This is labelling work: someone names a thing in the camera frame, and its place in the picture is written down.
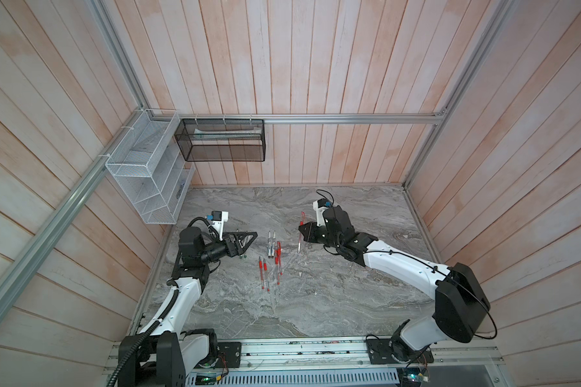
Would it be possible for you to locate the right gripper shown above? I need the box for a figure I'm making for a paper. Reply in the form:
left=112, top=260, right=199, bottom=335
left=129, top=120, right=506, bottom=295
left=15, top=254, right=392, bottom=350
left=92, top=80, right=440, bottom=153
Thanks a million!
left=298, top=222, right=343, bottom=253

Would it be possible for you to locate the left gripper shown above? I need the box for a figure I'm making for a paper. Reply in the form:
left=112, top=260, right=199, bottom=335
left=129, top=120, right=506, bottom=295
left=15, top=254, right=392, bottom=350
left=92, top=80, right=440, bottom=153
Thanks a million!
left=199, top=231, right=258, bottom=264

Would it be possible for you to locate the red gel pen long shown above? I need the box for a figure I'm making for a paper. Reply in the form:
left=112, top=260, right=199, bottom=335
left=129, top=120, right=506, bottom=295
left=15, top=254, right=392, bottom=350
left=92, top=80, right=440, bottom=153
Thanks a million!
left=263, top=261, right=270, bottom=292

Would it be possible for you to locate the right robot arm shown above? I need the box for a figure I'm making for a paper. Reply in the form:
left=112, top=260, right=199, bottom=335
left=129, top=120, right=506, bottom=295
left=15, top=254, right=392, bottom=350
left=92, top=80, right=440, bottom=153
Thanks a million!
left=299, top=199, right=492, bottom=363

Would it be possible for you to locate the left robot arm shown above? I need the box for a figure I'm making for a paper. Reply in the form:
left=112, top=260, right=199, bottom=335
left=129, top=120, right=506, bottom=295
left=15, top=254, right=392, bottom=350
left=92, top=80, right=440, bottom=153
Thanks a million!
left=107, top=225, right=258, bottom=386

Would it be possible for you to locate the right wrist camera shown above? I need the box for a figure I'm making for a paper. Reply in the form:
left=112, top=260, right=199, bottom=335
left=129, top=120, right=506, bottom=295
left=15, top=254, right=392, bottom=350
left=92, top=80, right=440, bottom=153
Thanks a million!
left=312, top=198, right=331, bottom=227

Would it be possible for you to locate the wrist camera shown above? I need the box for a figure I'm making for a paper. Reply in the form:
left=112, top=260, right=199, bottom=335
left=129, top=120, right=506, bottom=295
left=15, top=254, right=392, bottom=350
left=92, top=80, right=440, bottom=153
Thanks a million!
left=312, top=198, right=331, bottom=227
left=208, top=211, right=229, bottom=240

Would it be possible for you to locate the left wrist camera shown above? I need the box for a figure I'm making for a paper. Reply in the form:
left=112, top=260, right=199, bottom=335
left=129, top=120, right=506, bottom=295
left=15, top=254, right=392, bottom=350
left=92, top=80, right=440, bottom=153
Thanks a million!
left=208, top=211, right=229, bottom=240

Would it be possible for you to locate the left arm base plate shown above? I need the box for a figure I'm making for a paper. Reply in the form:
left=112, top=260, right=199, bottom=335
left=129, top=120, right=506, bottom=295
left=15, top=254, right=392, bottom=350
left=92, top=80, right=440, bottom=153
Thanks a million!
left=208, top=341, right=242, bottom=369

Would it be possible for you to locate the black wire mesh basket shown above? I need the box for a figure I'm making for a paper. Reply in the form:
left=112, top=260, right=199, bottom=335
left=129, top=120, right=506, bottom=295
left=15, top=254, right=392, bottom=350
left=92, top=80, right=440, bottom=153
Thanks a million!
left=174, top=119, right=266, bottom=163

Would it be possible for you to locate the black corrugated cable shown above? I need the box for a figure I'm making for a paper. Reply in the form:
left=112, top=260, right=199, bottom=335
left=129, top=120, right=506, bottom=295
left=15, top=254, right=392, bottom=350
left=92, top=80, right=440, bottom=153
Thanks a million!
left=105, top=216, right=224, bottom=387

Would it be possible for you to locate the aluminium front rail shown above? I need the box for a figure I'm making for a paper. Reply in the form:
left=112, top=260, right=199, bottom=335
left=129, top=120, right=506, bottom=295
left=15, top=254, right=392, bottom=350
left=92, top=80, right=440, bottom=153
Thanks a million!
left=101, top=335, right=507, bottom=376

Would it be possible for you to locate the white wire mesh shelf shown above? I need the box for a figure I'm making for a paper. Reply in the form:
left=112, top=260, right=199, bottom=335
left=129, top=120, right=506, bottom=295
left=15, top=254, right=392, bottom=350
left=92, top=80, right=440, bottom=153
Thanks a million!
left=106, top=109, right=195, bottom=225

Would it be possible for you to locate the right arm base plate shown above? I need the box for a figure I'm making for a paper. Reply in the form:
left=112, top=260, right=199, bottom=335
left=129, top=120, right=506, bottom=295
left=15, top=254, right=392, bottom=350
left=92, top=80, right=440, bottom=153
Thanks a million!
left=365, top=335, right=434, bottom=365

